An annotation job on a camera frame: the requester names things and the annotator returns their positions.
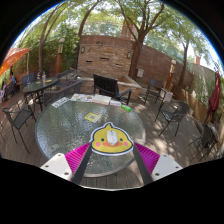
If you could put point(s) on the white computer mouse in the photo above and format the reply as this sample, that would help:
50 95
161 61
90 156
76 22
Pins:
112 137

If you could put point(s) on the green tube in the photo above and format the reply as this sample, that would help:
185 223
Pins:
126 108

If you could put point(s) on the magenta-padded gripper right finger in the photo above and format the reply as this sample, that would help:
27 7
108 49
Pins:
165 165

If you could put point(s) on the yellow duck-shaped mouse pad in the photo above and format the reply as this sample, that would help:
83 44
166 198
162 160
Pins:
100 140

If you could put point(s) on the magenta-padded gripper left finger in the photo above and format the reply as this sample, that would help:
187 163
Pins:
60 165

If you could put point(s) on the wooden lamp post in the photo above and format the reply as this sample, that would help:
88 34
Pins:
60 56
170 75

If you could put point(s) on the closed dark red umbrella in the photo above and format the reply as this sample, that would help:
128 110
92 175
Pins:
214 96

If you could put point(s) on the yellow square card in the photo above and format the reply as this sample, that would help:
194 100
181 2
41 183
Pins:
92 117

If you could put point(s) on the blue chair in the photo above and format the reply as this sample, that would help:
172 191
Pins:
27 79

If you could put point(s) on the dark round patio table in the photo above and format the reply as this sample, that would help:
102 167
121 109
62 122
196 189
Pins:
39 85

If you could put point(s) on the white book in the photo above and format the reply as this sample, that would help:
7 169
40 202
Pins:
101 99

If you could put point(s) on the person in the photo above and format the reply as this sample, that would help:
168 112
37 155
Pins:
13 78

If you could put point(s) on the grey wall box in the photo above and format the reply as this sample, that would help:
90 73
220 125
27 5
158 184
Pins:
140 73

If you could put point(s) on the orange patio umbrella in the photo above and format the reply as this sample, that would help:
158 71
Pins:
11 56

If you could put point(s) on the small white booklet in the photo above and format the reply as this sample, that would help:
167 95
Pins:
115 103

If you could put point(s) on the grey metal mesh chair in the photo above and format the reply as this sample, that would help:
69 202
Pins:
63 93
206 136
20 116
155 85
180 110

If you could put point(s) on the colourful printed sheet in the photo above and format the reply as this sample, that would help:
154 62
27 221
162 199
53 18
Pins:
81 97

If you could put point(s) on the tree with forked trunk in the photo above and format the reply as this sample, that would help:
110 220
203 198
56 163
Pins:
136 56

